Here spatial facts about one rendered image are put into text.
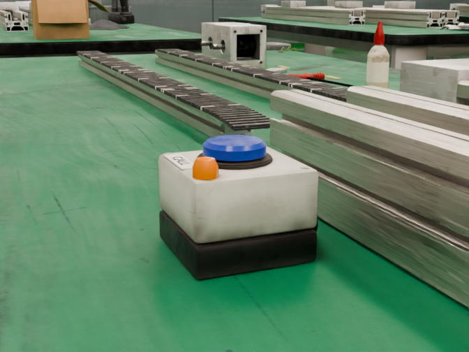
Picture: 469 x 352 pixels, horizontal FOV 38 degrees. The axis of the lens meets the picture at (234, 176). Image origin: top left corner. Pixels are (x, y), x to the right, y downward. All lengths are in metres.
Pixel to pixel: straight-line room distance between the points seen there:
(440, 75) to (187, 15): 11.34
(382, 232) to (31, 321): 0.21
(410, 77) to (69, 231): 0.39
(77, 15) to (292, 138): 2.21
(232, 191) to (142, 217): 0.14
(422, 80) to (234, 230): 0.36
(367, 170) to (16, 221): 0.26
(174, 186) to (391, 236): 0.14
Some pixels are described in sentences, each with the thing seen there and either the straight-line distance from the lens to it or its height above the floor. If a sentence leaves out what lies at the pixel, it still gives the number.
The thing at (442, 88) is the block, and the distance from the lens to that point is 0.68.
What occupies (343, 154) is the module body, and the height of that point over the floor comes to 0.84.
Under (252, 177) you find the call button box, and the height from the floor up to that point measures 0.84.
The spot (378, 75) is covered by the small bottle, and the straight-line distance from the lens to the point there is 1.20.
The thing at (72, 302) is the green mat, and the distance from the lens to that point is 0.39.
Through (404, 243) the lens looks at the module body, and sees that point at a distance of 0.42.
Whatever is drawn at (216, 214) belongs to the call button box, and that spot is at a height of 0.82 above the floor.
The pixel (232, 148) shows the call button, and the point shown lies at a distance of 0.41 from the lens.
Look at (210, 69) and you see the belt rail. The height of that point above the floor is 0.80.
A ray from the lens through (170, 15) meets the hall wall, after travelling 11.90.
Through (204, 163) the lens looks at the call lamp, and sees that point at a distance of 0.39.
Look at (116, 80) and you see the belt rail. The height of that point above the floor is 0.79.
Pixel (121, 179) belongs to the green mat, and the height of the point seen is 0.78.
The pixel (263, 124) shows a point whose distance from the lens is 0.72.
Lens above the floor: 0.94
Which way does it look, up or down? 15 degrees down
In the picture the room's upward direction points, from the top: straight up
